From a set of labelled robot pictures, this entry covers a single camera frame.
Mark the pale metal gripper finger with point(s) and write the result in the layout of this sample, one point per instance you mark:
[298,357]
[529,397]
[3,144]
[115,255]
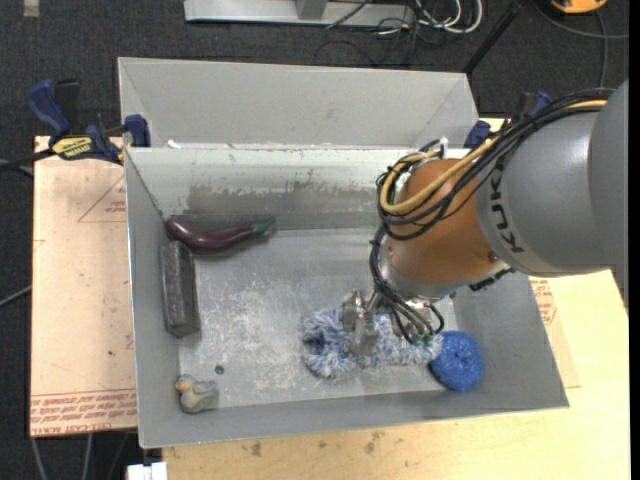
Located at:
[351,313]
[366,338]

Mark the blue and white fluffy cloth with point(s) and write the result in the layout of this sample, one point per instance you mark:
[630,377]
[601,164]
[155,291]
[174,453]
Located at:
[330,353]

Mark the blue scrub sponge ball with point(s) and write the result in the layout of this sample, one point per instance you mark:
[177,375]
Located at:
[457,360]

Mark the grey metal bin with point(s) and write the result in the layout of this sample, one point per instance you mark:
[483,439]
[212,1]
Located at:
[280,288]

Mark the purple toy eggplant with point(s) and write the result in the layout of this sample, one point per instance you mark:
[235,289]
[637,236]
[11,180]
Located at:
[210,238]

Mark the dark green flat block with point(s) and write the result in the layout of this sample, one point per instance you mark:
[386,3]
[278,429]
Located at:
[177,288]

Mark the grey toy duck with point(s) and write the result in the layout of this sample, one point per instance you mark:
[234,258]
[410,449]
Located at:
[196,395]

